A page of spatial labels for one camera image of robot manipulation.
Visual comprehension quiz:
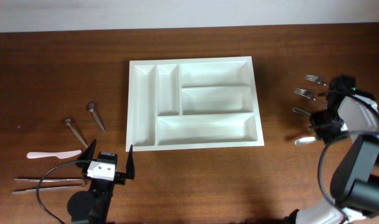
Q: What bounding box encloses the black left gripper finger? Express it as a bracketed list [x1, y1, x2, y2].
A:
[126, 145, 135, 180]
[77, 139, 96, 161]

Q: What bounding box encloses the metal spoon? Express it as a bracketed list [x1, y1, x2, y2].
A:
[294, 136, 319, 146]
[292, 107, 311, 116]

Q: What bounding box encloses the metal fork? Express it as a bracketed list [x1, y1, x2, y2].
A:
[304, 75, 328, 86]
[294, 88, 327, 107]

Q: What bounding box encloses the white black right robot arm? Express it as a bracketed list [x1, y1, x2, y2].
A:
[283, 75, 379, 224]

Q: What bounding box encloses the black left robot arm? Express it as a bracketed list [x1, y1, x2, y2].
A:
[67, 140, 135, 223]

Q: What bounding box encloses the pink plastic knife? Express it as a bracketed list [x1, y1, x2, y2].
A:
[26, 150, 82, 159]

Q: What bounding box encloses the small metal teaspoon left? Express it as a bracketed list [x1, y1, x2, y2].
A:
[64, 118, 88, 147]

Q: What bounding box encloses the small metal teaspoon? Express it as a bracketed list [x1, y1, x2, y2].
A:
[64, 118, 88, 147]
[87, 102, 106, 133]

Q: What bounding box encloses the small metal teaspoon right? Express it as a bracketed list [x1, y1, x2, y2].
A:
[87, 102, 106, 133]

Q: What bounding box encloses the white plastic cutlery tray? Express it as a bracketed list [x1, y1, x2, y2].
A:
[126, 56, 264, 152]

